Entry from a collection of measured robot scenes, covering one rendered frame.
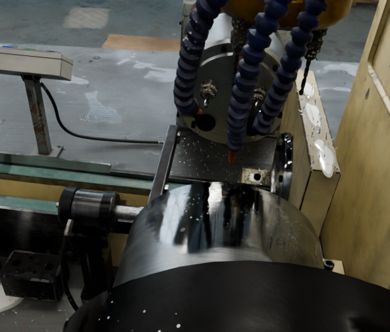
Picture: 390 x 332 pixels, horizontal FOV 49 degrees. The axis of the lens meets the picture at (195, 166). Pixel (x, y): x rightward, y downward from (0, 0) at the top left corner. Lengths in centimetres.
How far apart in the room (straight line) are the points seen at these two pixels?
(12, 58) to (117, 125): 37
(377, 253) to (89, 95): 101
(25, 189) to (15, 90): 59
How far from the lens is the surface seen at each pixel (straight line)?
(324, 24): 56
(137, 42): 350
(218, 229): 43
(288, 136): 72
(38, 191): 93
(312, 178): 57
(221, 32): 90
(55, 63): 99
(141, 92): 141
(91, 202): 64
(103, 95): 140
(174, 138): 79
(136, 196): 86
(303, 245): 48
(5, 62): 103
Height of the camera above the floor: 148
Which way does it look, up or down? 38 degrees down
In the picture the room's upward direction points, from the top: 4 degrees clockwise
